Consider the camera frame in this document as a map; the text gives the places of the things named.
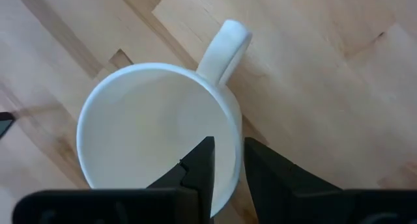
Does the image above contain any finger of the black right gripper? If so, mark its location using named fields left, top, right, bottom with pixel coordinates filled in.
left=0, top=111, right=16, bottom=140

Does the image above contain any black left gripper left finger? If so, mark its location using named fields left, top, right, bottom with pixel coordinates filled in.
left=146, top=135, right=216, bottom=224

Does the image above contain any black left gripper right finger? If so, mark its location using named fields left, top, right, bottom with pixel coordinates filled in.
left=244, top=137, right=345, bottom=224

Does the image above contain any plain white mug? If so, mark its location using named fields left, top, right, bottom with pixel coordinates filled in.
left=76, top=19, right=253, bottom=218

